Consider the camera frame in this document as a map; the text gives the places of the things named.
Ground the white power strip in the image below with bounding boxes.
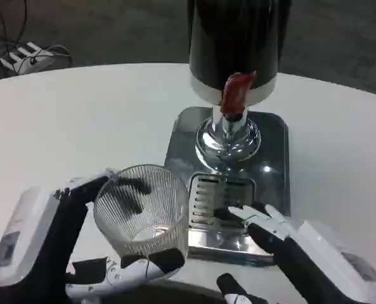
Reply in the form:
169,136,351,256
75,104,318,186
0,41,62,75

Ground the black drink dispenser chrome stand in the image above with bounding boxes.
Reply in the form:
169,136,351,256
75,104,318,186
186,0,292,174

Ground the grey power strip cable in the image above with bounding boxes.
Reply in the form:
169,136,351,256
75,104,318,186
30,45,74,66

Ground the black robot torso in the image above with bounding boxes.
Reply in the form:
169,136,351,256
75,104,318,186
86,281,228,304

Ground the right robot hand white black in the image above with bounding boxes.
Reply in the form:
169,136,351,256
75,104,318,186
212,201,376,304

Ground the clear ribbed glass cup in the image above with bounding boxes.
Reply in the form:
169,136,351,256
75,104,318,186
93,163,190,258

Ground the steel drip tray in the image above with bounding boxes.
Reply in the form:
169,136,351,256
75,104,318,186
163,106,292,266

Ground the slotted steel drip grid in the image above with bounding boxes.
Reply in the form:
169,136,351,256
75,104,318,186
187,172,257,229

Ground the red tap lever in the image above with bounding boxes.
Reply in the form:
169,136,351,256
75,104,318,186
221,72,258,122

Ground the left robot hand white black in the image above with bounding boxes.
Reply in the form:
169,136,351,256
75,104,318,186
0,169,187,304

